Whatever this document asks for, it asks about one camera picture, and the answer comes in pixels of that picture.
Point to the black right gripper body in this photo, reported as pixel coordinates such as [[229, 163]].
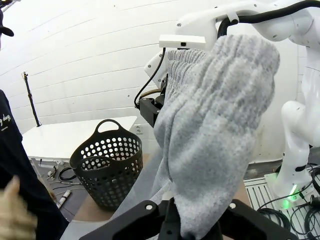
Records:
[[148, 112]]

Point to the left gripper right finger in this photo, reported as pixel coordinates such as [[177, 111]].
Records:
[[250, 225]]

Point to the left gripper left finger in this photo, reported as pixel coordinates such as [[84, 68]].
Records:
[[150, 222]]

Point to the grey training pants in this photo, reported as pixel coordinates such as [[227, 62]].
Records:
[[212, 125]]

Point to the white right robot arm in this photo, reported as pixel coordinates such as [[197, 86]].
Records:
[[297, 125]]

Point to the person's right hand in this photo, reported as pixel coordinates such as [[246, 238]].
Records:
[[12, 215]]

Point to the black perforated plastic basket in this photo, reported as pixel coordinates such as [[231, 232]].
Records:
[[112, 190]]

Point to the white tube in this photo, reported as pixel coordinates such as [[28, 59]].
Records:
[[63, 198]]

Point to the white side table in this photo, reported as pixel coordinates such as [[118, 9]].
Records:
[[62, 140]]

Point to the black tripod stand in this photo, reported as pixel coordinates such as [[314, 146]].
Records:
[[31, 100]]

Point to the person in black t-shirt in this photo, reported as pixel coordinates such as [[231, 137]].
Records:
[[15, 160]]

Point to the white wall outlet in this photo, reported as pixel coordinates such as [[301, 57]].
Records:
[[138, 129]]

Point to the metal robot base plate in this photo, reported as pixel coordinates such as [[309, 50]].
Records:
[[257, 190]]

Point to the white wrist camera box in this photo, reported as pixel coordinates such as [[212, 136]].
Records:
[[175, 40]]

